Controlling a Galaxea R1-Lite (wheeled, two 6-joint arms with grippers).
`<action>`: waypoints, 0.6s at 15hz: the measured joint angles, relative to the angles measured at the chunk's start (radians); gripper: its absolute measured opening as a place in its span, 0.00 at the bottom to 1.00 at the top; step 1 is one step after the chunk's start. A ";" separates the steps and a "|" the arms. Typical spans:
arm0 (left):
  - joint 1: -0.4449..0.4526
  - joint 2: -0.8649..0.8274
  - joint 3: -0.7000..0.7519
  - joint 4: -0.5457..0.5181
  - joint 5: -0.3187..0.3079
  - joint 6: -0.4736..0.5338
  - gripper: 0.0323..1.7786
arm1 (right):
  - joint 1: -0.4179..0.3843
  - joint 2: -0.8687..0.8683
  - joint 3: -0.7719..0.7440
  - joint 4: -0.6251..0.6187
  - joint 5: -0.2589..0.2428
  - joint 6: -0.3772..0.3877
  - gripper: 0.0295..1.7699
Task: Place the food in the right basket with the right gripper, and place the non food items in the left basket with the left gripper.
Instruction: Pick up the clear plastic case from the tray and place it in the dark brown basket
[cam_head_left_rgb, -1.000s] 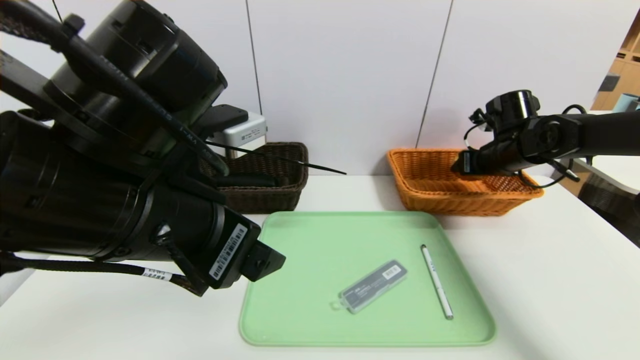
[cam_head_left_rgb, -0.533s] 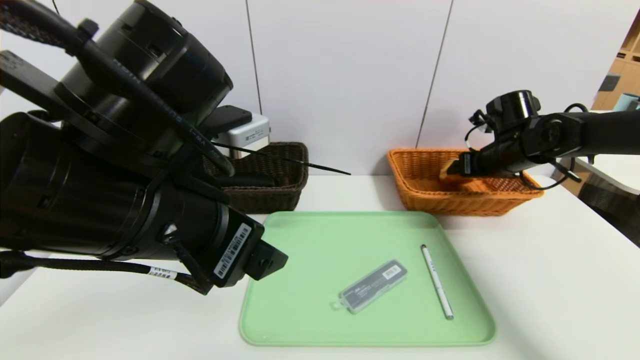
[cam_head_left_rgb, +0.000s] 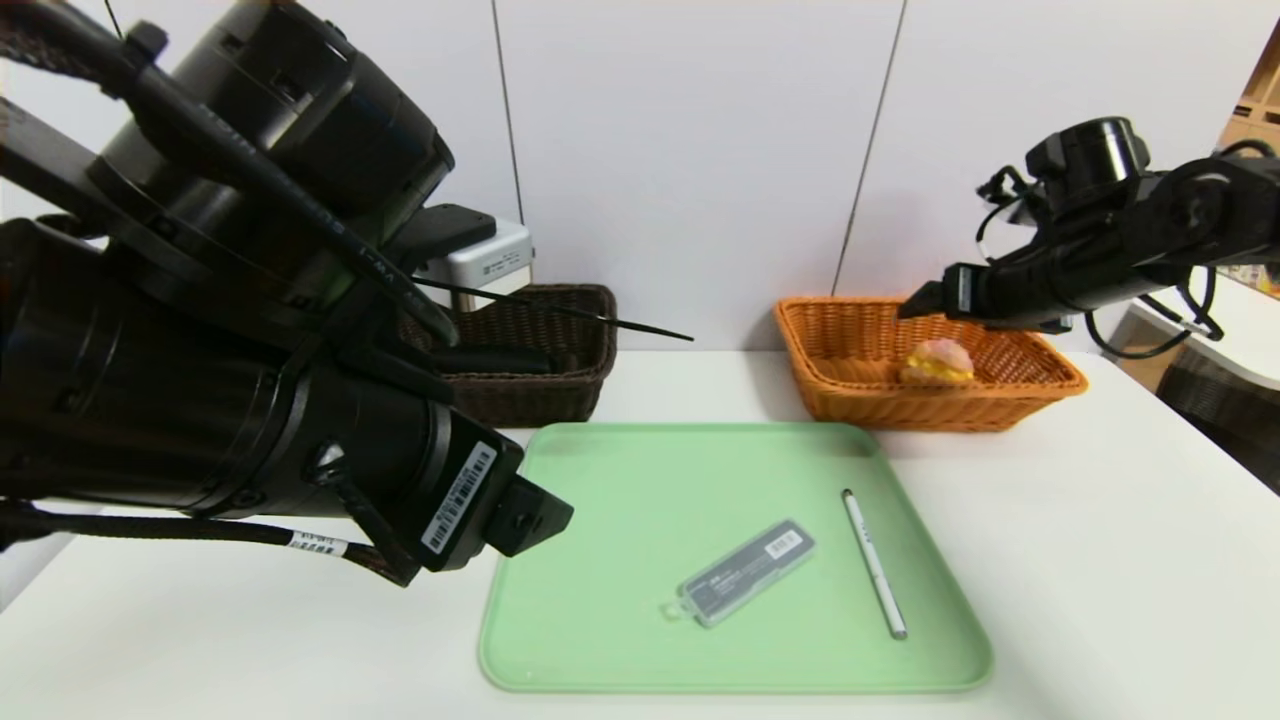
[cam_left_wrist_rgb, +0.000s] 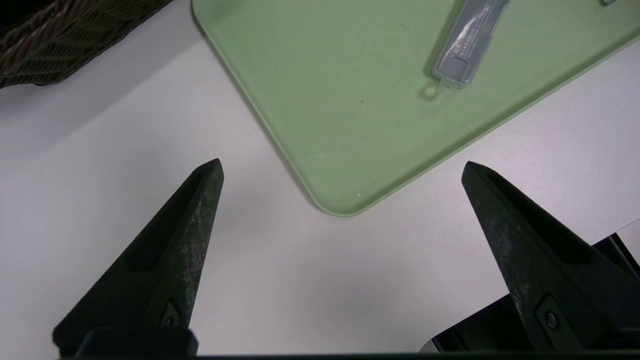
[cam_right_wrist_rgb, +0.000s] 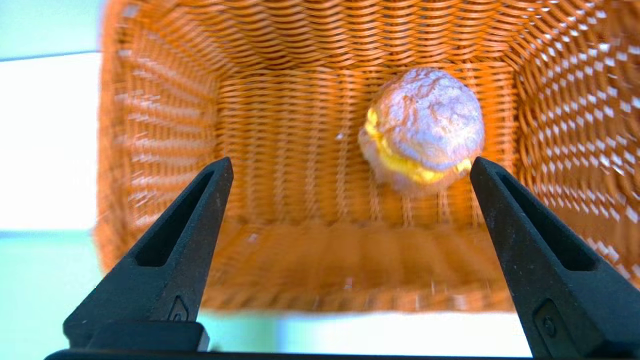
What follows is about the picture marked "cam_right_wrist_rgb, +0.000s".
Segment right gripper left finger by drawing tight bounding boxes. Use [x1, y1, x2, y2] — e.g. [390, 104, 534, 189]
[62, 157, 235, 351]

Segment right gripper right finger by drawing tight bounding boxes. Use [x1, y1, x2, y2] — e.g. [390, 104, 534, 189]
[470, 156, 640, 358]

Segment cream puff bun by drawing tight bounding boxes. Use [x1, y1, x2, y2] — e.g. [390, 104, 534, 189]
[357, 67, 486, 197]

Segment orange wicker basket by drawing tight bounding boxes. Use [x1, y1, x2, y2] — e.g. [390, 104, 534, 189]
[94, 0, 640, 313]

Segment light green plastic tray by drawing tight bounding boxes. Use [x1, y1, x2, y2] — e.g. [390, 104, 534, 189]
[0, 230, 281, 360]

